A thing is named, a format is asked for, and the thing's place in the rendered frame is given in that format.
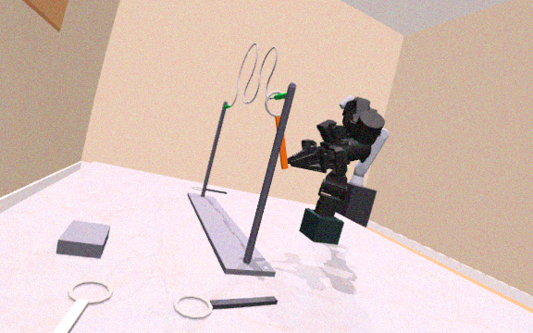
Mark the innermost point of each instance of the orange handle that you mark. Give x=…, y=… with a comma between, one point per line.
x=282, y=151

